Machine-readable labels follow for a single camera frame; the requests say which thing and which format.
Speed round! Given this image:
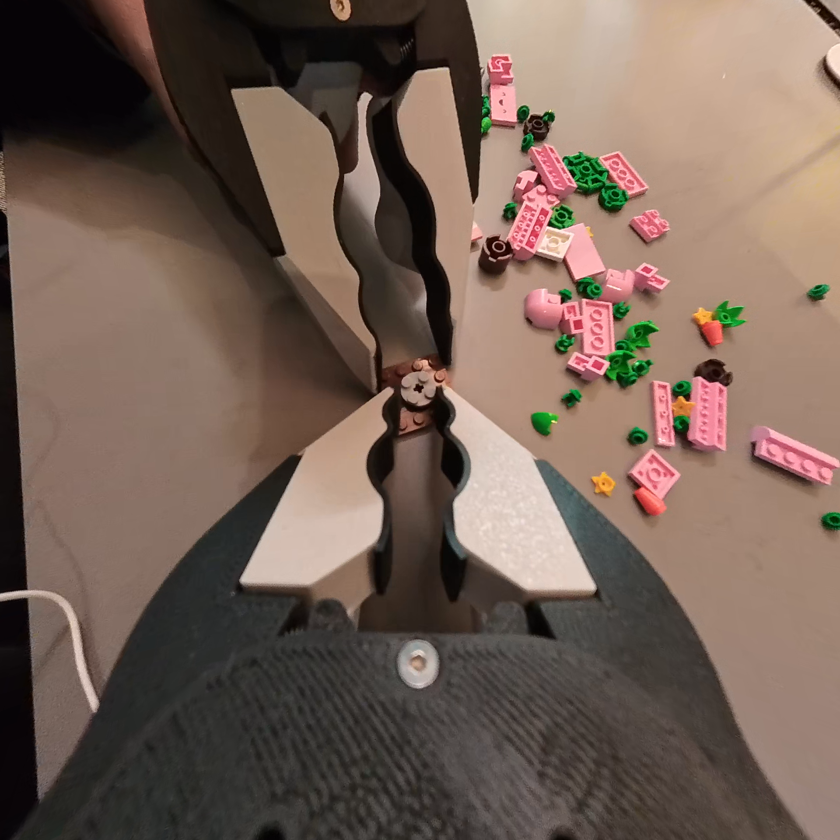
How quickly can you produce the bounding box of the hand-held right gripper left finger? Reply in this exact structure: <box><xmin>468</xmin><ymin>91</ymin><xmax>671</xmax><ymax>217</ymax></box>
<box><xmin>239</xmin><ymin>392</ymin><xmax>401</xmax><ymax>595</ymax></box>

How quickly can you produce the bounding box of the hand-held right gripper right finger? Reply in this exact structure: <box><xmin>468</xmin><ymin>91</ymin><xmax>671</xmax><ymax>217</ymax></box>
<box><xmin>434</xmin><ymin>390</ymin><xmax>598</xmax><ymax>601</ymax></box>

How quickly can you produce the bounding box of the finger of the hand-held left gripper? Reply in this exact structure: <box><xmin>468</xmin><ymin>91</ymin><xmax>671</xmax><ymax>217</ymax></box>
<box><xmin>367</xmin><ymin>66</ymin><xmax>475</xmax><ymax>365</ymax></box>
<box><xmin>231</xmin><ymin>87</ymin><xmax>383</xmax><ymax>395</ymax></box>

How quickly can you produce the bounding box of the grey round toy plate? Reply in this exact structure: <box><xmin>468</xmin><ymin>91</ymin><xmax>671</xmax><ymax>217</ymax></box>
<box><xmin>399</xmin><ymin>369</ymin><xmax>439</xmax><ymax>413</ymax></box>

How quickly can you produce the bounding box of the brown square toy plate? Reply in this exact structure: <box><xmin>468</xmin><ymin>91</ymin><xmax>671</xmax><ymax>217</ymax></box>
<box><xmin>382</xmin><ymin>356</ymin><xmax>455</xmax><ymax>434</ymax></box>

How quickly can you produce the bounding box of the cream square toy plate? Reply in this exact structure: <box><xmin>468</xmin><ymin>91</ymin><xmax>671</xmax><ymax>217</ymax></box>
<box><xmin>535</xmin><ymin>226</ymin><xmax>575</xmax><ymax>262</ymax></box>

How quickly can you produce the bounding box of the pile of pink toy bricks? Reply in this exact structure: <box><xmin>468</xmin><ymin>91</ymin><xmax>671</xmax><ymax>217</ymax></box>
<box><xmin>471</xmin><ymin>54</ymin><xmax>840</xmax><ymax>497</ymax></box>

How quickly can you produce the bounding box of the white cable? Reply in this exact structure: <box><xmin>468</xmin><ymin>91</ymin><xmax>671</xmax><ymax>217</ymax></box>
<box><xmin>0</xmin><ymin>589</ymin><xmax>101</xmax><ymax>713</ymax></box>

